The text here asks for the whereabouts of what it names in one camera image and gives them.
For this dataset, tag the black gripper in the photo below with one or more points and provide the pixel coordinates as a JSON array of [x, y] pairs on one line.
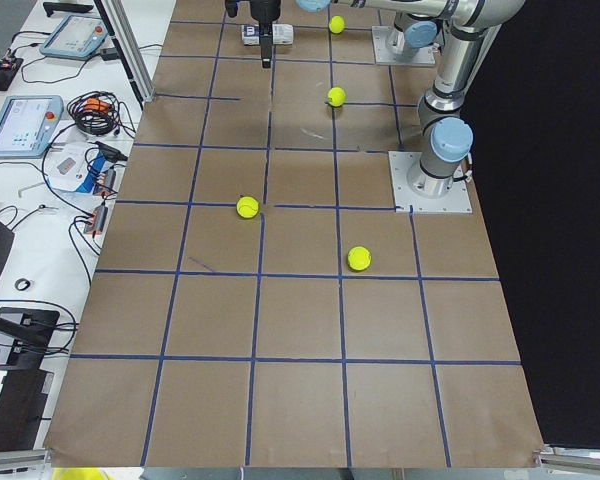
[[265, 12]]

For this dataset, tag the yellow tennis ball far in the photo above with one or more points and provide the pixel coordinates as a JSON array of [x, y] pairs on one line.
[[337, 24]]

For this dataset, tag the yellow tennis ball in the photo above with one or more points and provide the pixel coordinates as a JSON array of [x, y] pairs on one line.
[[247, 207], [337, 24], [359, 258], [336, 97]]

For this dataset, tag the yellow tennis ball upper middle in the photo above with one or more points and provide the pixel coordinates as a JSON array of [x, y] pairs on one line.
[[336, 97]]

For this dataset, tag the yellow tennis ball centre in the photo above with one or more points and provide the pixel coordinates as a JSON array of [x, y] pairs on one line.
[[247, 207]]

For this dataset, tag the yellow tennis ball lower right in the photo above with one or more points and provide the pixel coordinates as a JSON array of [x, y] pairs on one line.
[[359, 258]]

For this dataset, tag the white blue box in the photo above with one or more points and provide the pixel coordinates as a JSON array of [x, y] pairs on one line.
[[283, 34]]

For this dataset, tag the teach pendant far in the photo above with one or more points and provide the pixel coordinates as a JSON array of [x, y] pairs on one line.
[[77, 37]]

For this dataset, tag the teach pendant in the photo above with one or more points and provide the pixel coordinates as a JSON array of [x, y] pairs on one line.
[[27, 125], [77, 37]]

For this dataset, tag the grey orange connector upper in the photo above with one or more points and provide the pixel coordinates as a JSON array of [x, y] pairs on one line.
[[105, 183]]

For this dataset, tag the grey orange connector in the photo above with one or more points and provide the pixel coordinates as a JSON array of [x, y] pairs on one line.
[[105, 183], [97, 221]]

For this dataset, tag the white blue packet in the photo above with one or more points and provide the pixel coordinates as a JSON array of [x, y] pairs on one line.
[[74, 167]]

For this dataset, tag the grey orange connector lower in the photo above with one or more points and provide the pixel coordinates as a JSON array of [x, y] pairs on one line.
[[97, 221]]

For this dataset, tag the teach pendant near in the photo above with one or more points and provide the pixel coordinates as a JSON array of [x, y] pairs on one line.
[[27, 125]]

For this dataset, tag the brown paper table cover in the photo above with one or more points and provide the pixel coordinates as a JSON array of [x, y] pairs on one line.
[[209, 340]]

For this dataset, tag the black panel lower left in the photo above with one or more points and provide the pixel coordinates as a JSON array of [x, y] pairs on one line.
[[22, 402]]

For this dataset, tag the yellow object bottom edge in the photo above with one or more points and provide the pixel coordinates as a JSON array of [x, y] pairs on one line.
[[79, 473]]

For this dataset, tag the aluminium frame post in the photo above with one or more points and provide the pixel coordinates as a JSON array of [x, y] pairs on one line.
[[119, 29]]

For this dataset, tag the aluminium rail bottom left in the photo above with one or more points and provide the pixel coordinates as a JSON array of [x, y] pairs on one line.
[[14, 460]]

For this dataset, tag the aluminium rail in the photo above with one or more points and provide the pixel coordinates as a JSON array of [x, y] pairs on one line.
[[569, 459], [14, 460]]

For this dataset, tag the aluminium rail bottom right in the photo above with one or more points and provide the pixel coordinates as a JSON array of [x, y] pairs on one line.
[[569, 459]]

